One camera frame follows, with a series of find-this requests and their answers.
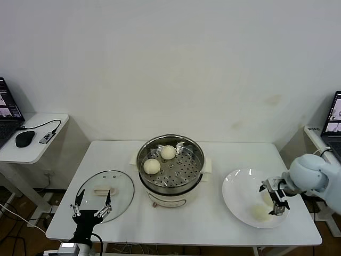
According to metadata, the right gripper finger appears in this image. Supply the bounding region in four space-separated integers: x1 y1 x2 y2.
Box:
258 179 278 193
267 194 290 217

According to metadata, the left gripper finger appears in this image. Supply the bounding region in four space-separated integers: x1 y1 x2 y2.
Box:
96 189 113 218
70 189 86 217

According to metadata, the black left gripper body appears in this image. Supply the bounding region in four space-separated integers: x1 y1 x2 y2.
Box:
72 209 103 243

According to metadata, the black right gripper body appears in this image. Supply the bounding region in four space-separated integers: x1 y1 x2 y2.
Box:
274 177 293 198

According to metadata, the round glass lid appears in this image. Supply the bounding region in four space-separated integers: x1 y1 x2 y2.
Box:
75 170 135 224

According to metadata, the stainless steel steamer basket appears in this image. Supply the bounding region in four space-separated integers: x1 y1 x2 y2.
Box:
129 134 214 197

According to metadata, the white round plate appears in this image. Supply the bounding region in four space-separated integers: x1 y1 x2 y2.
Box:
222 167 290 229

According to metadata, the white side table labelled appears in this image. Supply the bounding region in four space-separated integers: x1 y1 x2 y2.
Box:
303 125 341 238

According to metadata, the white side table rounded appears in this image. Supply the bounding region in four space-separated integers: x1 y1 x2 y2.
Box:
0 113 70 214

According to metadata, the white electric cooker pot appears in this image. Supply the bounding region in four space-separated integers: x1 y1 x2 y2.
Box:
129 156 214 210

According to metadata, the grey usb hub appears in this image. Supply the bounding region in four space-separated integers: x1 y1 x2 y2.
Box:
39 131 56 145

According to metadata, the black computer mouse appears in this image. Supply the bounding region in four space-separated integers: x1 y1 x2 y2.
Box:
14 130 36 148

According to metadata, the black laptop with mouse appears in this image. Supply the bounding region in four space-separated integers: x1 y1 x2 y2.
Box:
0 77 26 149

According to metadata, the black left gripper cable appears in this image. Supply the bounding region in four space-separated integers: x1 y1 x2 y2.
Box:
90 233 105 254

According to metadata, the white laptop cable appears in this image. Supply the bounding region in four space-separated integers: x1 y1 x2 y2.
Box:
313 147 332 158

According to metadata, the thin white wire bundle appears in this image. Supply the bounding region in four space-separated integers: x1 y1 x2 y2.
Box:
110 243 160 254

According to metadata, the white floor cable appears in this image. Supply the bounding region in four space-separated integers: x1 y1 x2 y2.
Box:
0 203 48 234

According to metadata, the black usb hub cable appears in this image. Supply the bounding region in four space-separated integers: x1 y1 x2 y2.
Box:
17 119 61 134

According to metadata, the black laptop with cables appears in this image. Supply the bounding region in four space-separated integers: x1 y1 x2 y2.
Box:
321 91 341 163

